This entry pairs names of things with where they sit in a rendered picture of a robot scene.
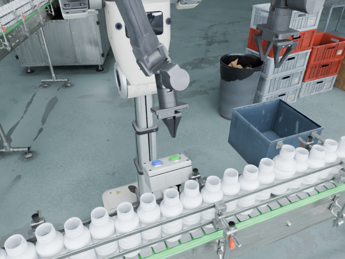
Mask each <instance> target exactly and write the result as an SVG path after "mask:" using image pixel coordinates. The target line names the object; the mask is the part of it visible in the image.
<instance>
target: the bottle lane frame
mask: <svg viewBox="0 0 345 259"><path fill-rule="evenodd" d="M334 186H335V187H333V188H331V189H327V188H326V190H325V191H323V192H318V191H317V194H315V195H312V196H310V195H309V194H308V197H306V198H304V199H300V198H299V200H298V201H296V202H290V201H289V202H290V204H288V205H285V206H281V205H280V204H279V205H280V207H279V208H277V209H274V210H272V209H271V208H269V209H270V211H269V212H266V213H263V214H262V213H261V212H260V211H259V213H260V215H258V216H255V217H250V216H249V215H248V216H249V219H247V220H244V221H240V220H239V219H238V218H237V220H238V223H237V224H236V227H237V228H238V233H237V236H236V238H237V239H238V241H239V242H240V244H241V245H242V247H241V248H240V249H238V248H237V246H236V245H235V246H234V249H233V250H231V249H230V251H229V256H228V257H229V258H230V259H236V258H238V257H240V256H243V255H245V254H248V253H250V252H252V251H255V250H257V249H260V248H262V247H265V246H267V245H269V244H272V243H274V242H277V241H279V240H281V239H284V238H286V237H288V236H291V235H293V234H296V233H298V232H300V231H303V230H305V229H308V228H310V227H312V226H315V225H317V224H320V223H322V222H324V221H327V220H329V219H332V218H334V217H335V216H334V215H333V214H332V213H331V210H329V208H330V206H331V204H333V203H335V202H334V201H333V200H334V198H335V196H336V195H338V194H340V196H339V198H338V200H337V204H338V205H339V206H341V207H342V206H343V205H344V203H345V183H343V184H341V185H339V186H336V185H334ZM203 234H204V235H203V236H201V237H199V238H196V239H194V238H193V237H192V235H190V236H191V240H190V241H188V242H185V243H181V242H180V241H179V240H178V242H179V245H177V246H174V247H172V248H168V246H167V245H166V244H165V247H166V249H165V250H163V251H161V252H158V253H155V252H154V250H153V248H152V255H150V256H147V257H145V258H141V256H140V254H139V253H138V257H139V259H219V255H218V254H217V253H218V249H219V248H221V246H219V240H220V239H223V238H224V236H223V229H220V230H216V231H215V232H212V233H210V234H206V233H205V232H204V231H203Z"/></svg>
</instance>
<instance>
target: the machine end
mask: <svg viewBox="0 0 345 259"><path fill-rule="evenodd" d="M12 1H14V0H0V5H1V7H2V6H4V5H6V4H9V3H10V2H12ZM43 30H44V34H45V38H46V42H47V45H48V49H49V53H50V57H51V61H52V65H53V66H61V65H98V66H99V67H98V68H97V69H96V71H103V70H104V68H101V67H100V65H103V63H104V61H105V58H106V56H108V55H109V53H108V50H109V47H110V41H109V38H108V33H107V25H106V16H105V9H92V10H88V15H87V17H83V18H71V19H64V18H63V16H62V12H61V11H60V12H59V13H58V14H56V15H55V16H54V17H53V18H52V19H50V20H49V21H48V22H47V23H46V26H44V27H43ZM15 51H16V54H17V55H16V56H15V57H16V59H18V60H19V63H20V64H21V66H22V67H24V66H27V67H28V69H29V70H27V71H26V73H33V72H35V71H34V70H33V69H30V66H49V64H48V60H47V56H46V53H45V48H44V45H43V41H42V37H41V34H40V30H39V29H38V30H37V31H36V32H35V33H34V34H32V35H31V36H30V37H29V38H27V39H26V40H25V41H24V42H22V43H21V44H20V45H19V46H18V47H16V48H15Z"/></svg>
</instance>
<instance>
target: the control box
mask: <svg viewBox="0 0 345 259"><path fill-rule="evenodd" d="M176 155H178V156H179V159H177V160H170V157H171V156H168V157H165V158H161V159H157V160H161V162H162V163H161V164H159V165H152V162H153V161H154V160H153V161H149V162H145V163H143V164H142V168H143V173H144V179H145V183H146V184H147V186H148V187H149V189H150V190H151V192H156V191H159V190H162V189H166V188H173V186H177V187H178V192H179V191H180V186H181V184H182V183H186V182H187V181H188V180H189V174H192V173H193V172H192V167H191V160H189V159H188V158H187V157H185V156H184V155H183V154H182V153H180V154H176Z"/></svg>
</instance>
